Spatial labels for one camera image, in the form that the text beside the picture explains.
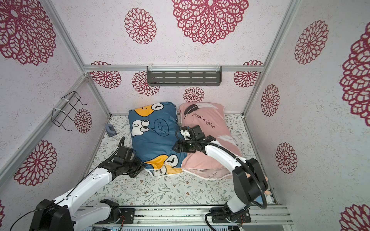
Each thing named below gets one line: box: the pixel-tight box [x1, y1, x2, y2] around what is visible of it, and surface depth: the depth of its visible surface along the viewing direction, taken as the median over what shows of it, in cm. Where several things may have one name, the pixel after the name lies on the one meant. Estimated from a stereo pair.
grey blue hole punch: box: [105, 123, 118, 138], surface depth 108 cm
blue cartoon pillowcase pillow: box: [128, 102, 187, 177], surface depth 102 cm
